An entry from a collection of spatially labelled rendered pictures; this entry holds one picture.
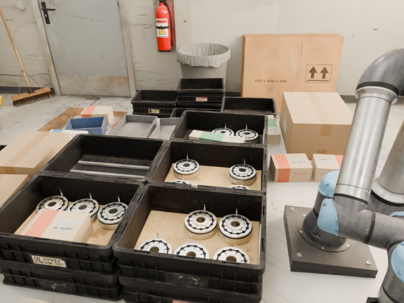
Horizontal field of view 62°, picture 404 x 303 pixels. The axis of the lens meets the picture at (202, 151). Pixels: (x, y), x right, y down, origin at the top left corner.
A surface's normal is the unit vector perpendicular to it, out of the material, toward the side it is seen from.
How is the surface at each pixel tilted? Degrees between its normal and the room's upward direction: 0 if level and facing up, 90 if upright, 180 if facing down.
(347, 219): 50
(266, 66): 79
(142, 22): 90
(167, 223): 0
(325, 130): 90
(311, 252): 4
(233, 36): 90
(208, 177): 0
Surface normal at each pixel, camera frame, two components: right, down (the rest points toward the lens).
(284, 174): 0.02, 0.51
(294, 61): -0.11, 0.36
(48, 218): -0.02, -0.86
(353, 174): -0.48, -0.32
